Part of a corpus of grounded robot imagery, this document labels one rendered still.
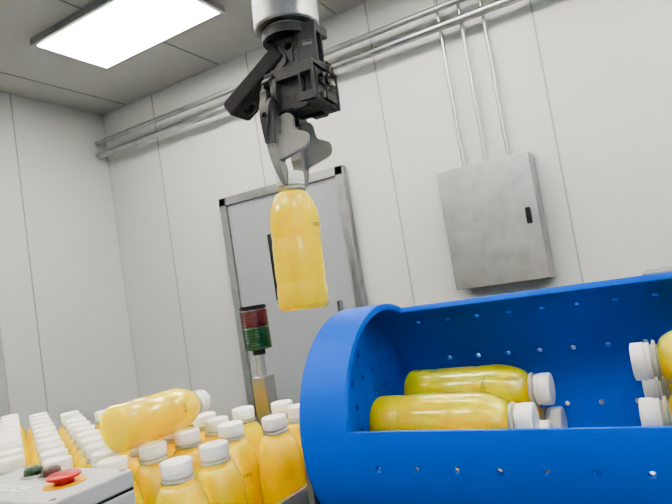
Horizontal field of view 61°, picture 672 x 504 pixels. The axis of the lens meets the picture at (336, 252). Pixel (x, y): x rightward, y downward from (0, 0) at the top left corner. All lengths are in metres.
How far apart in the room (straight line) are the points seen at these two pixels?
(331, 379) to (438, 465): 0.15
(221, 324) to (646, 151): 3.53
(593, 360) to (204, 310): 4.70
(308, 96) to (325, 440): 0.42
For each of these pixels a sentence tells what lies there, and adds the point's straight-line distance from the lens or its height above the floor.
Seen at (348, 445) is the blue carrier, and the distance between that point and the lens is 0.65.
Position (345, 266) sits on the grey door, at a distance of 4.41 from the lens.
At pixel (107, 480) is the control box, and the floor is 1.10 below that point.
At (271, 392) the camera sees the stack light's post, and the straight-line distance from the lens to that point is 1.33.
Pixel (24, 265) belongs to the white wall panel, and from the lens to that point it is 5.49.
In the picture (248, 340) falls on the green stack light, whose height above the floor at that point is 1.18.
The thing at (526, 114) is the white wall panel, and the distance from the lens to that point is 4.09.
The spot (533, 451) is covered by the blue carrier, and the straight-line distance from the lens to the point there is 0.58.
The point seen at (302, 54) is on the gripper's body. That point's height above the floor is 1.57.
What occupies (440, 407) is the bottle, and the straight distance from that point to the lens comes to 0.67.
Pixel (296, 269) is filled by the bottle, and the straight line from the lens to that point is 0.74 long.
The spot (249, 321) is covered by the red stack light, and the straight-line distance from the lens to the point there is 1.30.
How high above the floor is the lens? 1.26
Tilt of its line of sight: 4 degrees up
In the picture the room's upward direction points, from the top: 9 degrees counter-clockwise
